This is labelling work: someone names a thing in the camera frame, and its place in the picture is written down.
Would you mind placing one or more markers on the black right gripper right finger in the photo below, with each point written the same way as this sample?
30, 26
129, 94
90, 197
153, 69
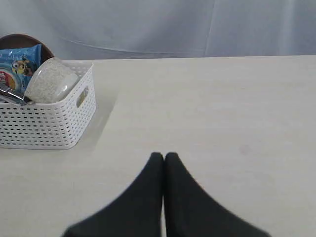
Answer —
191, 212

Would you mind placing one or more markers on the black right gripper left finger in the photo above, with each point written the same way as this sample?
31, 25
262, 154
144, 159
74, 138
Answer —
135, 213

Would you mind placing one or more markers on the silver table knife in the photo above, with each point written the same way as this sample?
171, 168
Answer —
11, 96

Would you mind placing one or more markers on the white perforated plastic basket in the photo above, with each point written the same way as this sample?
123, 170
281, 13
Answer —
57, 126

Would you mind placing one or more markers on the white speckled ceramic bowl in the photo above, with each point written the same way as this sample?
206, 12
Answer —
51, 82

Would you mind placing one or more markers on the blue chips snack bag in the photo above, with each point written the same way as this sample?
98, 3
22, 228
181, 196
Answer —
18, 65

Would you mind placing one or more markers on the grey curtain backdrop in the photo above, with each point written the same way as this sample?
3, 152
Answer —
121, 29

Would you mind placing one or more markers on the brown wooden plate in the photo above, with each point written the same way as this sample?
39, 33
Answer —
22, 41

